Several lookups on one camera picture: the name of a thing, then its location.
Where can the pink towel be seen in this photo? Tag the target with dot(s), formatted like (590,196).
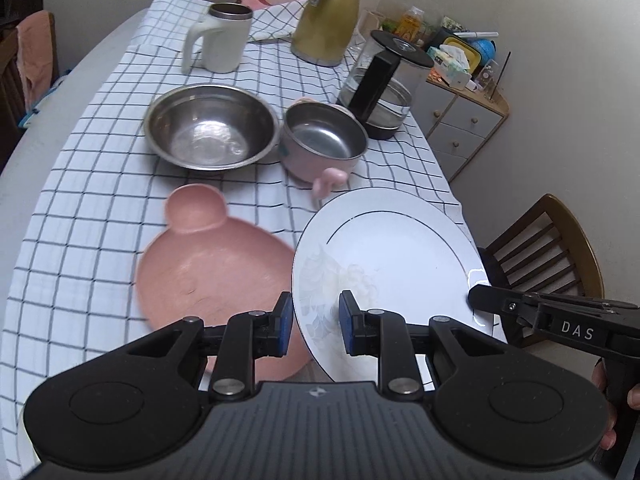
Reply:
(35,60)

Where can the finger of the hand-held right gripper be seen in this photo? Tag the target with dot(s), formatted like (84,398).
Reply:
(495,302)

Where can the gold thermos jug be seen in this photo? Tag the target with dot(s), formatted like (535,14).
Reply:
(322,25)

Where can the white pen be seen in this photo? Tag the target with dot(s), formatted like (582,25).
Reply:
(475,35)

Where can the brown wooden slatted chair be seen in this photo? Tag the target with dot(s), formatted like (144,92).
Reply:
(575,230)

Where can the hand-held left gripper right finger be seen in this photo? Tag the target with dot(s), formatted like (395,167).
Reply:
(347,321)

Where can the yellow box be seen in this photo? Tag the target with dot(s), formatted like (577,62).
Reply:
(475,57)

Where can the orange bottle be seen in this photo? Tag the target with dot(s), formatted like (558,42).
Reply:
(411,25)

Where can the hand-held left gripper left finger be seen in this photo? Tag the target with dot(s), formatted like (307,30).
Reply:
(284,321)

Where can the person's right hand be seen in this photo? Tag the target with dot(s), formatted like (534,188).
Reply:
(608,439)

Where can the large steel bowl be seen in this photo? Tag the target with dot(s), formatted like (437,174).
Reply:
(210,130)

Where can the tissue pack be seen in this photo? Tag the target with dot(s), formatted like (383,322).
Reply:
(452,67)

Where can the grey small drawer cabinet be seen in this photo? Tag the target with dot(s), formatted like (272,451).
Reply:
(465,125)

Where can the white black checked tablecloth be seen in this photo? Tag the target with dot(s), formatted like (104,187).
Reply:
(100,185)

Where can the pink pot steel interior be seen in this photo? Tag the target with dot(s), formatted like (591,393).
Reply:
(300,160)

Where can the blue round object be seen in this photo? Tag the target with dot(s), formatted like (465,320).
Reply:
(486,50)

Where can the pink ear-shaped plate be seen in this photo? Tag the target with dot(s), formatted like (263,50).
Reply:
(200,270)

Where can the white round plate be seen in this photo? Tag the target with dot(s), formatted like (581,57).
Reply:
(400,260)

